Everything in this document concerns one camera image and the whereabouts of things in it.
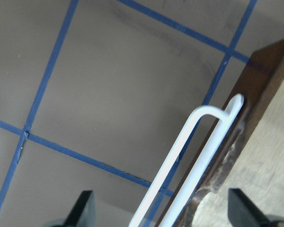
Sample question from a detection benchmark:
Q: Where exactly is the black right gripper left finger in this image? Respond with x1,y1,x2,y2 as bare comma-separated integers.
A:
45,190,96,227

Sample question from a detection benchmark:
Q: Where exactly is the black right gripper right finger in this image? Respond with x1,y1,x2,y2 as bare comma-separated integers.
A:
228,188,284,227

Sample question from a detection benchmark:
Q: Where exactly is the wooden drawer with white handle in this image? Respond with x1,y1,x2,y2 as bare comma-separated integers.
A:
129,39,284,227

